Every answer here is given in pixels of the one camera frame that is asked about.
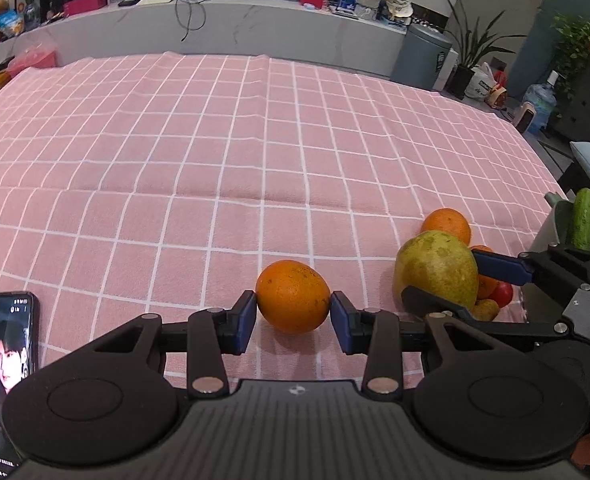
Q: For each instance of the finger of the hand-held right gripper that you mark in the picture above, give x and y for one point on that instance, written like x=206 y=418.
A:
x=427 y=301
x=500 y=267

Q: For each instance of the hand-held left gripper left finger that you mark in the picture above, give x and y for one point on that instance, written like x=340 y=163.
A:
x=247 y=321

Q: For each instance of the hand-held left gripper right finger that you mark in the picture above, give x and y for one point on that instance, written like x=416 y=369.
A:
x=340 y=321

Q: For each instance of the green yellow pear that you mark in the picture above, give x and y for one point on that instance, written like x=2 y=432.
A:
x=437 y=270

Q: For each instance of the large orange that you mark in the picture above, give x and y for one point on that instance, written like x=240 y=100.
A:
x=293 y=296

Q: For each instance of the small orange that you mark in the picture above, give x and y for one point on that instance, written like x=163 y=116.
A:
x=486 y=282

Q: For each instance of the red tomato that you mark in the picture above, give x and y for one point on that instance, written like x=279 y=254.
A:
x=503 y=294

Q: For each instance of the small yellow fruit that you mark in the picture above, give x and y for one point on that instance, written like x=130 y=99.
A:
x=485 y=310

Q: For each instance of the green cucumber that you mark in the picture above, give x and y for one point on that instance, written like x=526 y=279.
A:
x=583 y=217

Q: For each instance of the pink checkered tablecloth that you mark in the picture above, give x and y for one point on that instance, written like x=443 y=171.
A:
x=200 y=160

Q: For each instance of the blue water bottle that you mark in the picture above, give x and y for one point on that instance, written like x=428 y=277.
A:
x=541 y=102

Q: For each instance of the white plastic bag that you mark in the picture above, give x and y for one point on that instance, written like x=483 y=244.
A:
x=481 y=82

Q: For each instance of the dark storage cabinet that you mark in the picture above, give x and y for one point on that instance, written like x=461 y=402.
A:
x=587 y=100

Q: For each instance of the grey trash can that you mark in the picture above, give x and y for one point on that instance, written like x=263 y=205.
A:
x=421 y=57

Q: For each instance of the potted plant with long leaves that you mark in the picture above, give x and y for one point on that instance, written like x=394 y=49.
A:
x=470 y=45

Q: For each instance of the bushy green plant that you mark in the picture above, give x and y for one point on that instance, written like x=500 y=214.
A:
x=577 y=42

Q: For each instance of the black smartphone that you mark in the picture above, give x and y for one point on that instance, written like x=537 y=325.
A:
x=5 y=380

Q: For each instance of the pink plastic container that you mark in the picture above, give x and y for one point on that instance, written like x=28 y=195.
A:
x=34 y=57

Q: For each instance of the pink box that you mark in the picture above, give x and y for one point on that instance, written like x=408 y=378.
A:
x=85 y=3

